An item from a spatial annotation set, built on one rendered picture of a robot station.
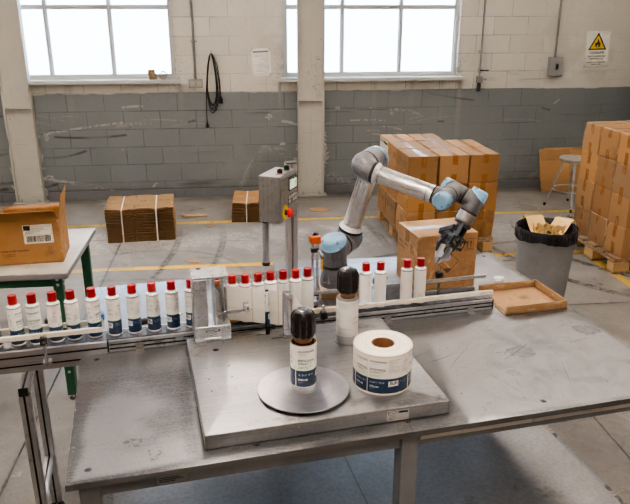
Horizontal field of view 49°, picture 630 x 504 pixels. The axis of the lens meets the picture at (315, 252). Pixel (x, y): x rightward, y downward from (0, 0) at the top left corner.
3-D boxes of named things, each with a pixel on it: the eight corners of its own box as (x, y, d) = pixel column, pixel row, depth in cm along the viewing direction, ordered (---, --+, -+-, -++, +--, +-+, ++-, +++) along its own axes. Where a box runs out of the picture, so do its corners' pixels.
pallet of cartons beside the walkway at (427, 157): (494, 252, 627) (503, 155, 597) (404, 257, 616) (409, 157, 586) (451, 215, 739) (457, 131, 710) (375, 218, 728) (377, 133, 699)
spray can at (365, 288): (361, 310, 295) (362, 265, 288) (357, 305, 299) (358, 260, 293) (372, 309, 296) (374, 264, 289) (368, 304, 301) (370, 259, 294)
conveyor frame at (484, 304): (107, 352, 269) (106, 341, 267) (108, 340, 279) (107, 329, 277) (493, 309, 308) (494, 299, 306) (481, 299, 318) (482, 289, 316)
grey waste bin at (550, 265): (521, 318, 495) (530, 236, 474) (500, 294, 535) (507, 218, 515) (578, 315, 499) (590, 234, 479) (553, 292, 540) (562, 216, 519)
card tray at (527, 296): (505, 315, 302) (506, 307, 300) (477, 293, 325) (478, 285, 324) (566, 308, 309) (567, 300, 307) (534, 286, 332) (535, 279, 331)
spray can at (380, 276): (375, 309, 296) (377, 264, 289) (371, 304, 300) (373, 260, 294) (387, 307, 297) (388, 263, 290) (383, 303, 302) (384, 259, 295)
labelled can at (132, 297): (129, 335, 272) (124, 287, 265) (128, 330, 277) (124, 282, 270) (142, 334, 273) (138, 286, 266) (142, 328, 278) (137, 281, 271)
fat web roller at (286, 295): (283, 339, 269) (282, 295, 262) (280, 334, 273) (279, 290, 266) (294, 338, 270) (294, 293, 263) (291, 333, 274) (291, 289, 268)
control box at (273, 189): (259, 221, 278) (257, 175, 271) (276, 210, 293) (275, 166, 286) (282, 224, 274) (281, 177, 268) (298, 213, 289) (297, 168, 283)
